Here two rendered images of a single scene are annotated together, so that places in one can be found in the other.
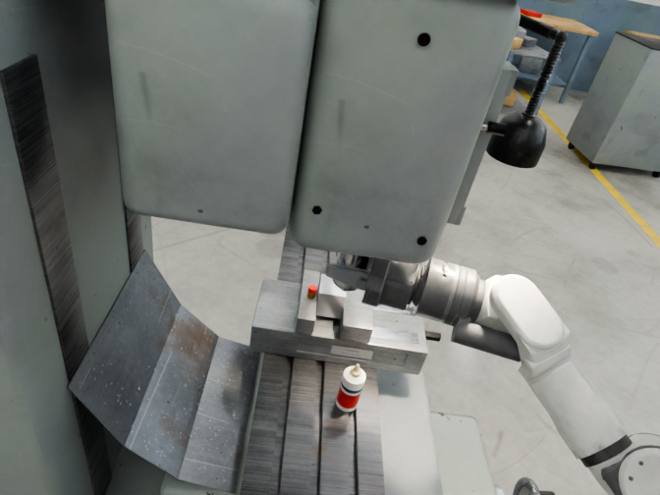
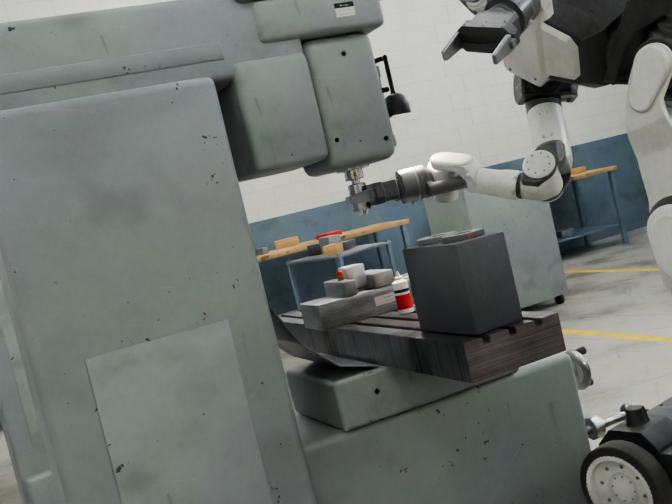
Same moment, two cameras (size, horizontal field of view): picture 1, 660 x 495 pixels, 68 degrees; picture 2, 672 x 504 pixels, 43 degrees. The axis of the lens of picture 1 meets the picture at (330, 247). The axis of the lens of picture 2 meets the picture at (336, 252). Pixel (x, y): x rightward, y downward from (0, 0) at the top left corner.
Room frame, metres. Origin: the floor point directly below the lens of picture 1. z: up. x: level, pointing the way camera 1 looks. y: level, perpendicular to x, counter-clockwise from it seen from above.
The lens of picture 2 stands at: (-1.48, 0.70, 1.24)
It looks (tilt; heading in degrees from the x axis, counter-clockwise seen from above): 3 degrees down; 343
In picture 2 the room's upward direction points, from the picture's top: 13 degrees counter-clockwise
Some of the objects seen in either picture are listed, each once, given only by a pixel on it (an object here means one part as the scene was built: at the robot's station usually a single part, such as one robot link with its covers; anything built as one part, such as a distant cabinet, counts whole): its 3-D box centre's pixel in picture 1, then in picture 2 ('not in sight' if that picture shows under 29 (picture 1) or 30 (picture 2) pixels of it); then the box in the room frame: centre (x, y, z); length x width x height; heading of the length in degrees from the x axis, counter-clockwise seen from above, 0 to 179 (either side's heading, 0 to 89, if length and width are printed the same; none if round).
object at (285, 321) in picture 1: (340, 318); (367, 293); (0.75, -0.05, 0.97); 0.35 x 0.15 x 0.11; 94
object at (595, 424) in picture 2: not in sight; (617, 418); (0.50, -0.58, 0.50); 0.22 x 0.06 x 0.06; 95
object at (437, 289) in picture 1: (410, 283); (393, 190); (0.58, -0.13, 1.23); 0.13 x 0.12 x 0.10; 171
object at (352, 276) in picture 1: (347, 277); (362, 197); (0.56, -0.03, 1.23); 0.06 x 0.02 x 0.03; 81
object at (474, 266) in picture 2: not in sight; (459, 280); (0.18, -0.07, 1.02); 0.22 x 0.12 x 0.20; 7
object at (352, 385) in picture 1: (352, 384); (401, 292); (0.58, -0.09, 0.97); 0.04 x 0.04 x 0.11
